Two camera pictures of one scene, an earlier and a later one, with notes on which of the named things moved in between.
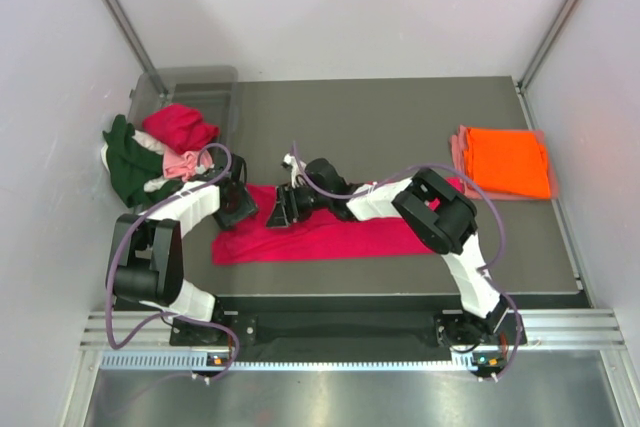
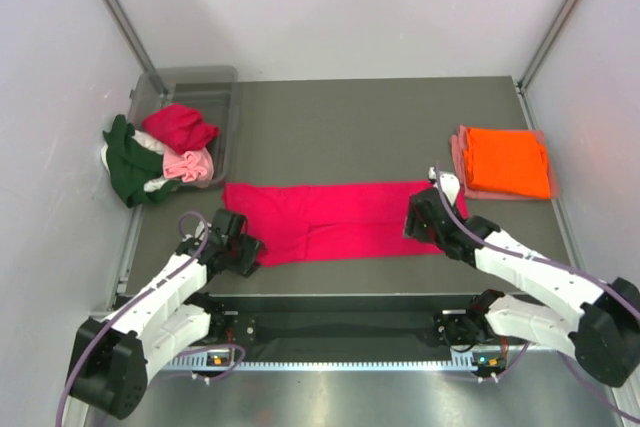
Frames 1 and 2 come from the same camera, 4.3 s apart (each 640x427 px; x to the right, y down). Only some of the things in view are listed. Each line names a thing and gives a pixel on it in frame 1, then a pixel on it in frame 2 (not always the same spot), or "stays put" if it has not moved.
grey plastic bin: x=211 y=90 stays put
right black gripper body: x=309 y=201 → x=415 y=228
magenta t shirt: x=319 y=235 stays put
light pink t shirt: x=183 y=166 stays put
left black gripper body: x=236 y=211 → x=243 y=254
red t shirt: x=180 y=126 stays put
